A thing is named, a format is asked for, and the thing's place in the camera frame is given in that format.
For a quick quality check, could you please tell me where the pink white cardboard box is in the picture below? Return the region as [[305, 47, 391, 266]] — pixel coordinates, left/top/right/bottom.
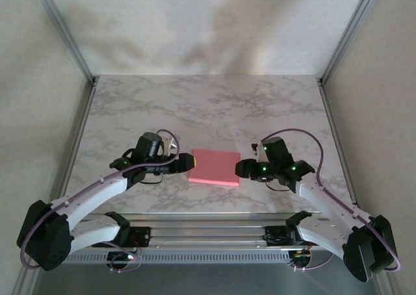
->
[[187, 148, 242, 188]]

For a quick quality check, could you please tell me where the grey metal sheet panel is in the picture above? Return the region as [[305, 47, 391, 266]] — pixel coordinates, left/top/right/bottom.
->
[[32, 264, 381, 295]]

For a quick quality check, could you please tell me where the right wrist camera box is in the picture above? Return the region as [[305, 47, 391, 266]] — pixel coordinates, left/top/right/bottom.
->
[[252, 141, 269, 162]]

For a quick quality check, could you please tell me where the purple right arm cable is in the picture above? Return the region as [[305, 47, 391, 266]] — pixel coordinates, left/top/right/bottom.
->
[[259, 128, 402, 273]]

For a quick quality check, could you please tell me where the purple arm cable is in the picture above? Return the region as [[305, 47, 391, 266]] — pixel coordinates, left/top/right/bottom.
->
[[19, 129, 183, 272], [259, 128, 402, 273]]

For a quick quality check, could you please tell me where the aluminium table side rail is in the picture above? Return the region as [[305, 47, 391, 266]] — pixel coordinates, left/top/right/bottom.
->
[[53, 79, 98, 223], [317, 79, 363, 223]]

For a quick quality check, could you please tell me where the aluminium mounting rail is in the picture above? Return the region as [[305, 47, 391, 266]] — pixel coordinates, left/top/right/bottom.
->
[[29, 212, 384, 252]]

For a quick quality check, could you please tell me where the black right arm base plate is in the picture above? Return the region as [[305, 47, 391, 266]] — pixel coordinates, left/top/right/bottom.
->
[[263, 225, 296, 247]]

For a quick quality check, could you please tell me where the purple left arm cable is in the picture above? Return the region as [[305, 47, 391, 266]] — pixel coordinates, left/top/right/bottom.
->
[[19, 129, 183, 272]]

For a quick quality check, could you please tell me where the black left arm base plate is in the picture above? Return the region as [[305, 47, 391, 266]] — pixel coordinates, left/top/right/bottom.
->
[[126, 226, 152, 248]]

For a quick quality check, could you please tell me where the grey slotted cable duct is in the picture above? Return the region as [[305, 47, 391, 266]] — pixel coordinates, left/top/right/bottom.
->
[[64, 251, 345, 265]]

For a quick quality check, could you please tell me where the aluminium frame post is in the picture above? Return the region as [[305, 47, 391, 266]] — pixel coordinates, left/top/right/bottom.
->
[[31, 0, 98, 84], [320, 0, 386, 84]]

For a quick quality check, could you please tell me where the aluminium lower frame bar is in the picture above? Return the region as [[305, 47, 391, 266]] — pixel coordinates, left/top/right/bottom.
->
[[12, 268, 38, 295], [378, 274, 402, 295]]

